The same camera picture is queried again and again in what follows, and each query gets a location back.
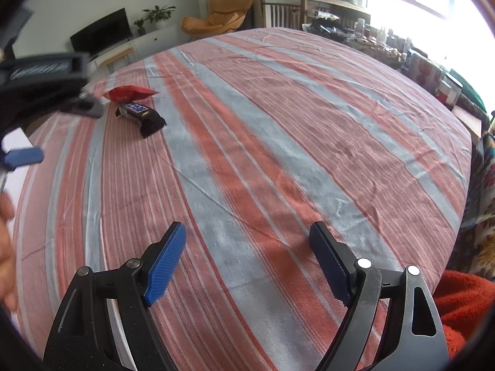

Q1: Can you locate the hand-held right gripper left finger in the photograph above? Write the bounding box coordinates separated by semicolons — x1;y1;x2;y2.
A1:
42;221;187;371

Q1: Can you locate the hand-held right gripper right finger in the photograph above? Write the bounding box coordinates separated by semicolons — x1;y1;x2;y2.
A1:
309;221;451;371

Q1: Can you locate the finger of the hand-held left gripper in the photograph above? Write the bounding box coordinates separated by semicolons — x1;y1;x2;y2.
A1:
58;91;104;119
0;147;44;173

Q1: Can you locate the white paper sheet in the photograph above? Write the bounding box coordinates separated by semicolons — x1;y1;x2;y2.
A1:
0;126;37;225

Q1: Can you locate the red snack packet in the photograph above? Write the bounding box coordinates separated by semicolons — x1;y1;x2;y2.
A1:
102;85;161;103

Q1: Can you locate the dark chocolate bar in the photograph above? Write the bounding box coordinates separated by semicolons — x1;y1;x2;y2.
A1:
116;101;168;139

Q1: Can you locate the person's left hand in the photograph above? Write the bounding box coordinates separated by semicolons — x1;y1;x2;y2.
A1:
0;193;18;312

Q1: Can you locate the wooden stool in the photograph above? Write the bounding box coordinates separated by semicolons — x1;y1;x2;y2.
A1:
100;46;136;74

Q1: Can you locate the black television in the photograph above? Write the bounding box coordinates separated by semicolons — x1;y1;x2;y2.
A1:
70;8;134;62

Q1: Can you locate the white television cabinet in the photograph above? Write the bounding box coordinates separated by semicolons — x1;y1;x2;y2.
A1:
89;24;186;74

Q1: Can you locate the large potted plant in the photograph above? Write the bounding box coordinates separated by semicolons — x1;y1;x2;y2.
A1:
142;5;176;24

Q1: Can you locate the red grey striped cloth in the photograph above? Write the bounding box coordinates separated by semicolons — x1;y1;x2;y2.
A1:
11;27;474;371

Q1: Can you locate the orange fuzzy garment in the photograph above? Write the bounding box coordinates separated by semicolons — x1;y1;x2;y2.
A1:
433;271;495;364

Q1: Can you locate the orange lounge chair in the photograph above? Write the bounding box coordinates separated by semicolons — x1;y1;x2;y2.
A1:
181;0;255;43

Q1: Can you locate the wooden railed crib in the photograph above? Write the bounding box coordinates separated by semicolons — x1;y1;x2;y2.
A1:
260;0;372;33

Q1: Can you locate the row of jars and boxes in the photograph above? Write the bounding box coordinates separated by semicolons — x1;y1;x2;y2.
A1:
305;11;488;113

